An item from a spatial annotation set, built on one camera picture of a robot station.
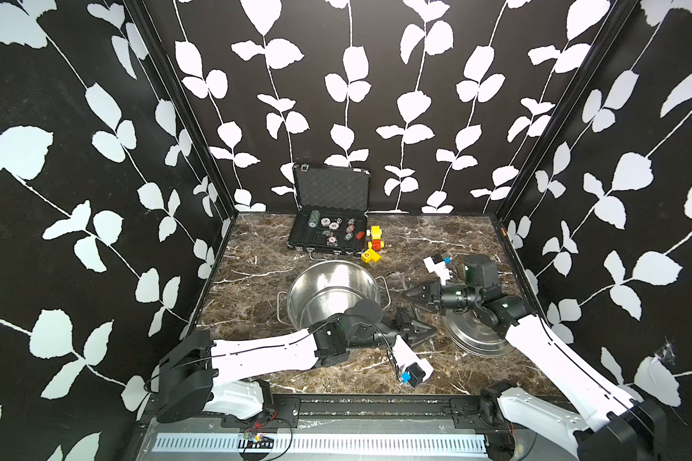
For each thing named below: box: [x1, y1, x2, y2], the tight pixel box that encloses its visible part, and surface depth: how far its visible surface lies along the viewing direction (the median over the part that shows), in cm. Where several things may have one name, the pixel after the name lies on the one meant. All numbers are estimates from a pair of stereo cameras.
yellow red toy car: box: [367, 224, 386, 252], surface depth 111 cm
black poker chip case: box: [287, 163, 371, 255], surface depth 113 cm
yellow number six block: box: [361, 247, 381, 264], surface depth 107 cm
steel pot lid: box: [442, 309, 516, 358], surface depth 87 cm
